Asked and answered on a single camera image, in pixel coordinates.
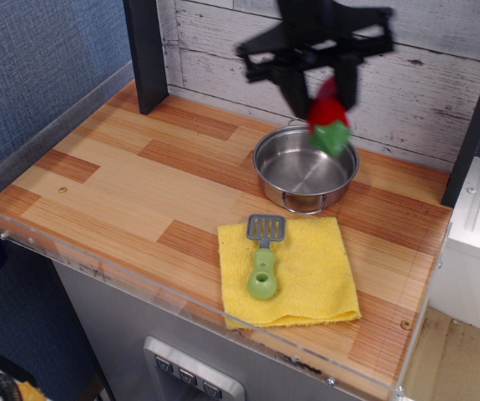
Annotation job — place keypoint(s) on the red toy chili pepper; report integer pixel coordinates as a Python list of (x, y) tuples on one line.
[(327, 121)]

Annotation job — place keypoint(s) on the dark left frame post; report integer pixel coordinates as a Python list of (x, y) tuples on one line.
[(142, 21)]

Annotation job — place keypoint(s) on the green grey toy spatula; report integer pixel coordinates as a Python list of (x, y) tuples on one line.
[(265, 229)]

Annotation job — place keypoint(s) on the yellow cloth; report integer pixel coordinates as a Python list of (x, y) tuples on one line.
[(315, 284)]

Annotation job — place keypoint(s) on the grey toy cabinet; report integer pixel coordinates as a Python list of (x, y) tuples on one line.
[(271, 364)]

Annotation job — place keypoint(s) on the clear acrylic guard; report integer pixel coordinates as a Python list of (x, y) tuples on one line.
[(141, 197)]

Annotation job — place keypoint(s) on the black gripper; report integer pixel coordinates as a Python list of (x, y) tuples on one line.
[(314, 34)]

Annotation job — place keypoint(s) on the silver button panel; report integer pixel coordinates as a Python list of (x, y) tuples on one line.
[(210, 382)]

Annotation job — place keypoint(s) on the black yellow object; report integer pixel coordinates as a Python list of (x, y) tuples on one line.
[(16, 383)]

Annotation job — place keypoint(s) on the stainless steel pot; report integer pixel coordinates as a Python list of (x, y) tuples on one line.
[(297, 176)]

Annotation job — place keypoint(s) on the white metal box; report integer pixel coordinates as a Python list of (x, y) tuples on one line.
[(455, 289)]

